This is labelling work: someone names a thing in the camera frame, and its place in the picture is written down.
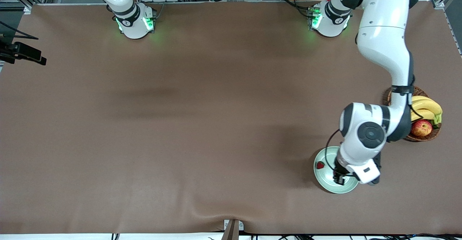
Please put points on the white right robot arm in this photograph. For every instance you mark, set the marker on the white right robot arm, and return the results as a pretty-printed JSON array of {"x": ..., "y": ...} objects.
[{"x": 133, "y": 23}]

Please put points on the red strawberry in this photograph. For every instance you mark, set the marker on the red strawberry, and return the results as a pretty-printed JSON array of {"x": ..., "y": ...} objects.
[{"x": 320, "y": 165}]

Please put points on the brown table mat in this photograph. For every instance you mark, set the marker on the brown table mat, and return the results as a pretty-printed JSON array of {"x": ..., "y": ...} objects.
[{"x": 216, "y": 88}]

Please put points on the brown wicker basket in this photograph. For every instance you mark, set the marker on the brown wicker basket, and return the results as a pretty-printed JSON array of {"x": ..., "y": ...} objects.
[{"x": 424, "y": 138}]

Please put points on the pale green round plate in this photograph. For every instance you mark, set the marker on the pale green round plate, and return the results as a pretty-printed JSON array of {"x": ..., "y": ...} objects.
[{"x": 325, "y": 180}]

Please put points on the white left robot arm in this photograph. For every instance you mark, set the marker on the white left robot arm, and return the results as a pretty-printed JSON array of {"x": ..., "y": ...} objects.
[{"x": 382, "y": 34}]

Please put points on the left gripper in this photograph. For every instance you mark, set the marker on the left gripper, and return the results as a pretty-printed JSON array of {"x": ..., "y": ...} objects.
[{"x": 339, "y": 174}]

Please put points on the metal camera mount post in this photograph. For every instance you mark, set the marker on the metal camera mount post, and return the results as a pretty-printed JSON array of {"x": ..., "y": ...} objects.
[{"x": 231, "y": 232}]

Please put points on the yellow banana bunch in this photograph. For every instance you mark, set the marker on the yellow banana bunch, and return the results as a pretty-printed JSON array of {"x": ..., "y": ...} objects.
[{"x": 429, "y": 106}]

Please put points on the red apple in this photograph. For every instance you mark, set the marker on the red apple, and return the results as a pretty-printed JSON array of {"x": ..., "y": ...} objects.
[{"x": 422, "y": 128}]

